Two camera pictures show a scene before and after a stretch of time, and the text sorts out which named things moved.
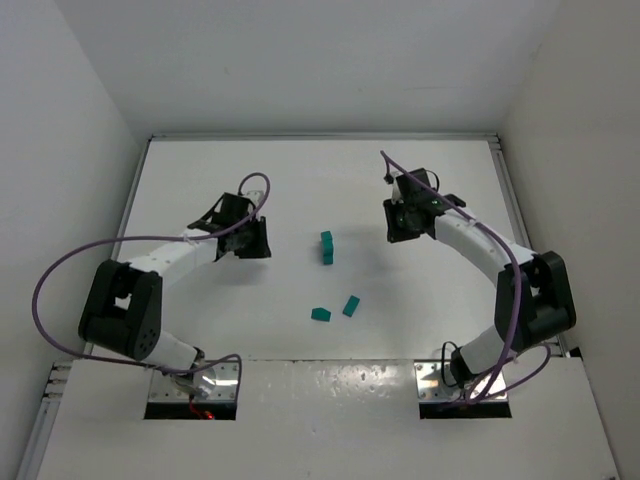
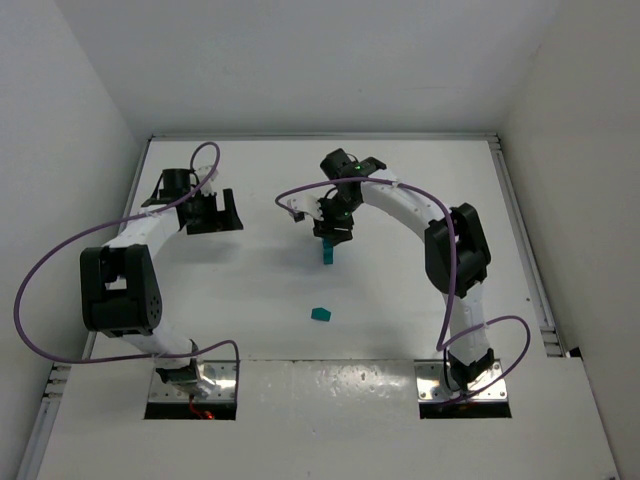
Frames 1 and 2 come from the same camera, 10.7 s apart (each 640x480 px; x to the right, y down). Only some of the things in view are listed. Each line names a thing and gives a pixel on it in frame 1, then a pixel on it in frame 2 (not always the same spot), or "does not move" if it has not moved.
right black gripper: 396,226 to 332,230
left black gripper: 255,241 to 211,220
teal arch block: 327,256 does not move
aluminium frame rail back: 325,137 does not move
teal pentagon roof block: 321,314 does not move
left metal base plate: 225,389 does not move
